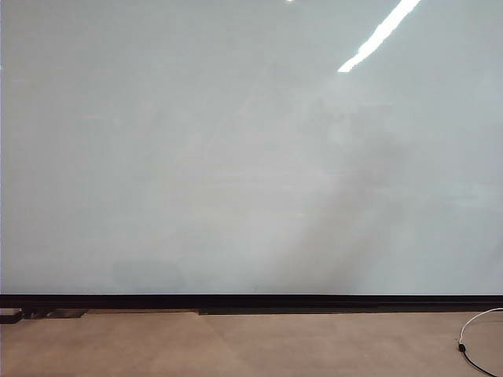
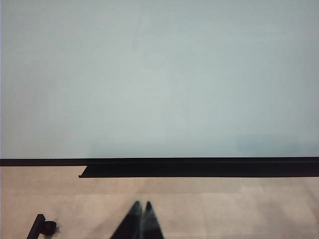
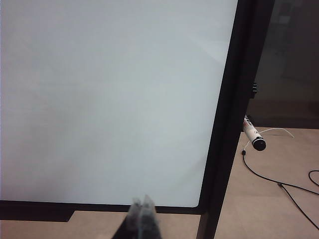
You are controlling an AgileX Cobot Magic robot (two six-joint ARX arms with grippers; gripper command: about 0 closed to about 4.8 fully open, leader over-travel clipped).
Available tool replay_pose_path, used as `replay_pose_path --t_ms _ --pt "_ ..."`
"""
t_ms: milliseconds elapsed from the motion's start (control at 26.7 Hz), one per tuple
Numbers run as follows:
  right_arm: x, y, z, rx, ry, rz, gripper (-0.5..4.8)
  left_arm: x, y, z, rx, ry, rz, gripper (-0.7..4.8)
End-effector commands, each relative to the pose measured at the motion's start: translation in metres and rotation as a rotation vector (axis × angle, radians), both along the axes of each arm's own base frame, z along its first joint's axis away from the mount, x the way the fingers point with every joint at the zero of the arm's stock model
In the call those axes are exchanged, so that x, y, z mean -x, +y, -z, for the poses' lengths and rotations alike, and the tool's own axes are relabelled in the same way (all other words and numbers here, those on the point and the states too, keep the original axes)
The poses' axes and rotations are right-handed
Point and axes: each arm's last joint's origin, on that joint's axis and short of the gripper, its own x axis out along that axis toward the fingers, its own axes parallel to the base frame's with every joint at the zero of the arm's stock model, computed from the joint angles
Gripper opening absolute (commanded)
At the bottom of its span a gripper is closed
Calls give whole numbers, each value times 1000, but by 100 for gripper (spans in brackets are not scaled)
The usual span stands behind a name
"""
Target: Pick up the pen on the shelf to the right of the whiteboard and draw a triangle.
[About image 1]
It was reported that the white glossy whiteboard black frame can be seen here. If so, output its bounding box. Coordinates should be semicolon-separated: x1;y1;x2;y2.
0;0;503;309

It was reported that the white cable black connector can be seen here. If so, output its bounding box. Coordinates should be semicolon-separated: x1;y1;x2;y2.
457;307;503;376

